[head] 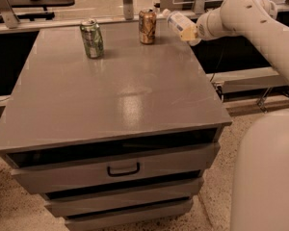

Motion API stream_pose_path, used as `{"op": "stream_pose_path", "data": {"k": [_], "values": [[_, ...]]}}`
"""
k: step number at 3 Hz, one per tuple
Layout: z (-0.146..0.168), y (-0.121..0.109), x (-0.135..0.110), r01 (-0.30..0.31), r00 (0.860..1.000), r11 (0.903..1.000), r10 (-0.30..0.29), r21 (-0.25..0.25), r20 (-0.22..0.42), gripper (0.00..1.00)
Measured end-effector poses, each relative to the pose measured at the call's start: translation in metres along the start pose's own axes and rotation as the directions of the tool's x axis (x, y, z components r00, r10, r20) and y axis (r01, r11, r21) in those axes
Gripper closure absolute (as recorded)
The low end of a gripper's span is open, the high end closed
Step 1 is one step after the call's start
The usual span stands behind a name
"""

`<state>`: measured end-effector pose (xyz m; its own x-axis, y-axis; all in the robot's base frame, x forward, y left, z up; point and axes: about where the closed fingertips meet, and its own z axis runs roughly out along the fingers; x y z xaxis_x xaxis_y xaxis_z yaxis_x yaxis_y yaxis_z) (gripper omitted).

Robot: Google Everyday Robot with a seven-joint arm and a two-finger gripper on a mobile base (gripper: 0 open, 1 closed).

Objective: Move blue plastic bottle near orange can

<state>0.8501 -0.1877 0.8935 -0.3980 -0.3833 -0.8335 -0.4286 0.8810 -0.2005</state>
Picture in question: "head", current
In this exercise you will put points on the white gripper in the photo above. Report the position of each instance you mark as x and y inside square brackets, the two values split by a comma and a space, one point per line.
[203, 28]

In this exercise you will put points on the blue plastic bottle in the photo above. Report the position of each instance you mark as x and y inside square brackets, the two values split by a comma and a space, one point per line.
[177, 21]

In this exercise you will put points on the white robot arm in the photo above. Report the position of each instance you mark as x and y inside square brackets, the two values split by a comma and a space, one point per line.
[260, 192]

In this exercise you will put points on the orange soda can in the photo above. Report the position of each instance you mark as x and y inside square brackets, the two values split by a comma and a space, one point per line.
[147, 25]

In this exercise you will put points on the green soda can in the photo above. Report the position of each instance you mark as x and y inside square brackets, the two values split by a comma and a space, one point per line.
[92, 38]

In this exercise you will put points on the grey side bench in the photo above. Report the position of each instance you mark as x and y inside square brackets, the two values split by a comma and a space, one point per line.
[248, 79]

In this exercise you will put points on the top drawer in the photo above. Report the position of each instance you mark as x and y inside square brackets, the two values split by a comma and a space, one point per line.
[93, 172]

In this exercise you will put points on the drawer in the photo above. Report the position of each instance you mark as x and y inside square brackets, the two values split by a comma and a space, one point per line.
[174, 207]
[104, 201]
[93, 172]

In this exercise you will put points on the grey drawer cabinet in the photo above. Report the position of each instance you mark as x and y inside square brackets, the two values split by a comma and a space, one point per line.
[67, 107]

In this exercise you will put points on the middle drawer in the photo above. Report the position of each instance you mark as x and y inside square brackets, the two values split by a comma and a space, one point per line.
[104, 201]

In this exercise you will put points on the bottom drawer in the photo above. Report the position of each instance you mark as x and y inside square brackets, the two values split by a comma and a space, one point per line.
[174, 207]

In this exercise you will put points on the black drawer handle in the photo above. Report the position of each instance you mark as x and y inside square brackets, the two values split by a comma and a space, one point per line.
[123, 171]

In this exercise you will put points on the grey metal rail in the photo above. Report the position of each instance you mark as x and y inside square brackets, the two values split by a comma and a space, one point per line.
[37, 25]

